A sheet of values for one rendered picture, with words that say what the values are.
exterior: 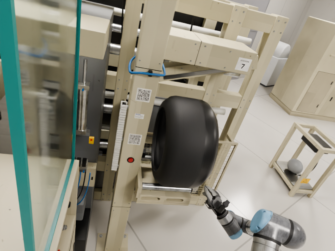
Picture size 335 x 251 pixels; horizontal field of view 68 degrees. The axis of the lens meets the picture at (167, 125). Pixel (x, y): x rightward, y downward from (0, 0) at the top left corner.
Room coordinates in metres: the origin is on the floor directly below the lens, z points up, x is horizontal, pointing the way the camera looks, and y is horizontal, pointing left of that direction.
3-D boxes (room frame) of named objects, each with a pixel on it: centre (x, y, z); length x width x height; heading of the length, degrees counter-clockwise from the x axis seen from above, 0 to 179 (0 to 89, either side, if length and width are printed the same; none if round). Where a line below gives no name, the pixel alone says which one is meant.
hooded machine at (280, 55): (7.35, -2.44, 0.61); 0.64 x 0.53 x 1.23; 136
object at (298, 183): (2.86, -1.88, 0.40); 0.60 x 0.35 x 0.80; 16
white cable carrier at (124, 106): (1.18, 0.25, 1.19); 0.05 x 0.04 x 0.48; 16
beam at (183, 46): (1.64, -0.10, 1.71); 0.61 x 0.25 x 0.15; 106
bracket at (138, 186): (1.27, 0.11, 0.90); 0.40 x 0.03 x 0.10; 16
